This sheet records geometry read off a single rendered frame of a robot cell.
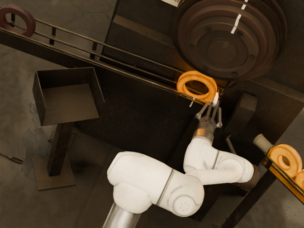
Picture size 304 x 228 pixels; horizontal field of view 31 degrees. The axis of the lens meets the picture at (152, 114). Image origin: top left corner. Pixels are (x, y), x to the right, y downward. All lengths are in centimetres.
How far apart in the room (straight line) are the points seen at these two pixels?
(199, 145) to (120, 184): 64
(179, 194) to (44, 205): 128
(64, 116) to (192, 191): 90
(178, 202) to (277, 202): 166
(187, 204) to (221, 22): 75
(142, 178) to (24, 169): 132
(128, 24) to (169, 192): 101
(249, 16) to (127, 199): 86
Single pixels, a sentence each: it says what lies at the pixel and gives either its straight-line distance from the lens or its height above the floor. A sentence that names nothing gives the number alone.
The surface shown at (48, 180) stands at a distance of 297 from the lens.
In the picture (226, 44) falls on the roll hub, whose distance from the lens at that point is 219.
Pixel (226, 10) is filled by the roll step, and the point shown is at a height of 127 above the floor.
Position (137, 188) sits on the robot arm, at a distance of 178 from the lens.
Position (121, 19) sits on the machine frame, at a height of 87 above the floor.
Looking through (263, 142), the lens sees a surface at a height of 69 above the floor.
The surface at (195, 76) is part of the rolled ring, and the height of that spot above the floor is 83.
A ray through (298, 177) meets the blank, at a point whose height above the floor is 71.
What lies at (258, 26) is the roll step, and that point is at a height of 126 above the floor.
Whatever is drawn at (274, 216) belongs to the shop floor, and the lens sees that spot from 330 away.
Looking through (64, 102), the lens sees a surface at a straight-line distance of 252.
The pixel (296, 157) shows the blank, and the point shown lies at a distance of 251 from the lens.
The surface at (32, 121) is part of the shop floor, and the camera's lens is 318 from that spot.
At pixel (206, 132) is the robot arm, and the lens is 239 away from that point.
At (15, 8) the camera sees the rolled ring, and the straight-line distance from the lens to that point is 262.
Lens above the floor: 255
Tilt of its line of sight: 49 degrees down
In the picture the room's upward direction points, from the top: 24 degrees clockwise
